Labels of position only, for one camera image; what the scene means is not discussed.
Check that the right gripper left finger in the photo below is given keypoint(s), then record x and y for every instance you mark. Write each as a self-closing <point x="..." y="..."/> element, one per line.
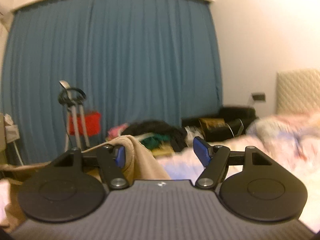
<point x="111" y="159"/>

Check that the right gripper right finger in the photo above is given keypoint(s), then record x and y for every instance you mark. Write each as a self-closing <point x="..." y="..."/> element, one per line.
<point x="214" y="160"/>

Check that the tan brown garment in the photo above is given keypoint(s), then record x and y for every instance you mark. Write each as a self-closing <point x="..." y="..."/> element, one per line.
<point x="70" y="187"/>

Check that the pile of mixed clothes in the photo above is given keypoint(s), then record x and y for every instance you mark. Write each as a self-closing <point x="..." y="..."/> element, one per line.
<point x="158" y="136"/>

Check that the brown cardboard box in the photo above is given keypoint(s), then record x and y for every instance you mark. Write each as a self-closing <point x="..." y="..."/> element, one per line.
<point x="208" y="124"/>

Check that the red fabric basket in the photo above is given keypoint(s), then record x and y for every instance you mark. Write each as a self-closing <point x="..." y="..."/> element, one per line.
<point x="92" y="122"/>

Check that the black sofa chair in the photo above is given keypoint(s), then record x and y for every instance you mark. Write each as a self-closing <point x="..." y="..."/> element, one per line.
<point x="229" y="122"/>

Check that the garment steamer stand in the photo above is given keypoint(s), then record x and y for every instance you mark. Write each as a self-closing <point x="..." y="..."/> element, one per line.
<point x="73" y="99"/>

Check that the white desk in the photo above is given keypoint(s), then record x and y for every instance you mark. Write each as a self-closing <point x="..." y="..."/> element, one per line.
<point x="9" y="135"/>

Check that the blue curtain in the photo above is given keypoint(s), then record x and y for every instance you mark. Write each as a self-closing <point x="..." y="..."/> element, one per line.
<point x="135" y="60"/>

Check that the beige quilted headboard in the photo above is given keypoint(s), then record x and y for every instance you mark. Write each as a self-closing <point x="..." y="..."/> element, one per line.
<point x="298" y="91"/>

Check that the black wall outlet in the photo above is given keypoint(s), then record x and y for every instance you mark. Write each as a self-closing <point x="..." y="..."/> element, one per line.
<point x="258" y="97"/>

